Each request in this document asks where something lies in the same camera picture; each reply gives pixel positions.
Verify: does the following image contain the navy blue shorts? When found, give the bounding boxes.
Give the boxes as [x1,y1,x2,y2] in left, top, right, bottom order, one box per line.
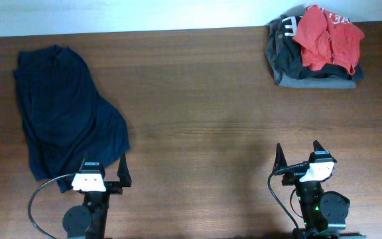
[13,45,130,193]

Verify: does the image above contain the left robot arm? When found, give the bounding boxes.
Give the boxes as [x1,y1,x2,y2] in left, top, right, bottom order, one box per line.
[62,154,131,239]

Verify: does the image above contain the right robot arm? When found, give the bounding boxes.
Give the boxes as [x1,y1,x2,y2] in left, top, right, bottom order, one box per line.
[267,140,350,238]

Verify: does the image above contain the grey folded garment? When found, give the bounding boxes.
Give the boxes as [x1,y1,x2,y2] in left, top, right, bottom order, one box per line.
[273,70,356,90]

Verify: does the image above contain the black garment with white print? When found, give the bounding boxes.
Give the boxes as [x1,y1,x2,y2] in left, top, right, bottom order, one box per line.
[265,15,364,80]

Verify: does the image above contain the red t-shirt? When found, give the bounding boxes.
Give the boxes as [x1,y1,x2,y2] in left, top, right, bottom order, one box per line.
[293,5,365,75]

